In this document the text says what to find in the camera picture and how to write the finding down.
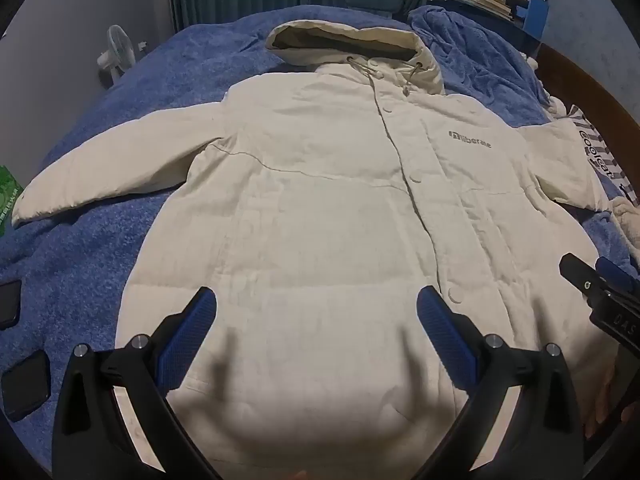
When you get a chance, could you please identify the brown wooden headboard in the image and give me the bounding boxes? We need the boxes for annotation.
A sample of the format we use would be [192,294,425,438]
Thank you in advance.
[537,42,640,128]

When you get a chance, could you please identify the green packet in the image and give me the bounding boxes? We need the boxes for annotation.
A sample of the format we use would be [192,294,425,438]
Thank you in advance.
[0,164,26,239]

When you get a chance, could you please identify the blue fleece blanket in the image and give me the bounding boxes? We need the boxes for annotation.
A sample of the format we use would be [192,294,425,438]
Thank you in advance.
[0,4,640,461]

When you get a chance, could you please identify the white electric fan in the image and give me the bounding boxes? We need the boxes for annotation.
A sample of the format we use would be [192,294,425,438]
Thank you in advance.
[96,25,149,87]

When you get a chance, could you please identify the blue box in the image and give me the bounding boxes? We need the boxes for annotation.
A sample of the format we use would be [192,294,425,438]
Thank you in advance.
[515,0,552,37]

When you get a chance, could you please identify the striped printed cloth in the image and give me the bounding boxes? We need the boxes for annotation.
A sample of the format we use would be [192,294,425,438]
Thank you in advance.
[569,104,640,207]

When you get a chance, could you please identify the white hooded jacket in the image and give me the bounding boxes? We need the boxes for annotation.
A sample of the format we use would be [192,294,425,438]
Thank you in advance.
[11,20,620,480]

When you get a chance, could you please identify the person's right hand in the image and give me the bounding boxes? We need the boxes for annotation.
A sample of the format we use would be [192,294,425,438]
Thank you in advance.
[584,360,637,442]

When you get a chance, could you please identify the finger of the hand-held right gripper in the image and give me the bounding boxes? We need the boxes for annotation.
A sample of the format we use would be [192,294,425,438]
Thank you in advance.
[595,257,640,293]
[558,253,607,307]

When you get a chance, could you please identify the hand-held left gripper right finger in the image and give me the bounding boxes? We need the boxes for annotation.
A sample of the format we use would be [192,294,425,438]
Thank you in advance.
[416,285,589,480]

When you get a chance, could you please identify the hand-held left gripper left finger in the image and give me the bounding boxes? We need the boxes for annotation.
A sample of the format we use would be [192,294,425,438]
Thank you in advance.
[51,286,222,480]

